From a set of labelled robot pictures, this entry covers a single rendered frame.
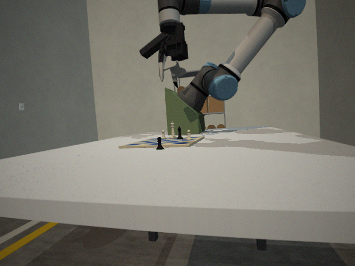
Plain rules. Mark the blue and cream chessboard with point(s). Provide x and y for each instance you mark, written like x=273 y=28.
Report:
x=168 y=142

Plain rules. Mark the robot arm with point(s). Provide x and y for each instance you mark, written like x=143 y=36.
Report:
x=219 y=81

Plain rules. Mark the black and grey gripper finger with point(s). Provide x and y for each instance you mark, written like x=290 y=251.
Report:
x=165 y=63
x=177 y=72

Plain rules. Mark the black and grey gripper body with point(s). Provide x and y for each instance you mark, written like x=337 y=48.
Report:
x=177 y=47

